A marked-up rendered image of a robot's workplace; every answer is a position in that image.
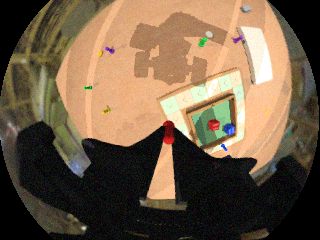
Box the red die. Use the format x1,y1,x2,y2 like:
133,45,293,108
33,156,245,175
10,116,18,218
208,119,220,131

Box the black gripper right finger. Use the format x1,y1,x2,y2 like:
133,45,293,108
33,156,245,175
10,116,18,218
172,127,259,205

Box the red pawn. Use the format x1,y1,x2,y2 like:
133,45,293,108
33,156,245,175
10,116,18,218
163,121,175,145

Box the white flat disc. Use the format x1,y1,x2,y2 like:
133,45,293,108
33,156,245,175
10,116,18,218
205,31,213,39

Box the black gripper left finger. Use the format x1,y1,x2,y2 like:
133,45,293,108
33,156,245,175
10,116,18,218
81,125,165,201

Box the blue die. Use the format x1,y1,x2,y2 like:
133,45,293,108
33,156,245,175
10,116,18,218
224,123,235,136

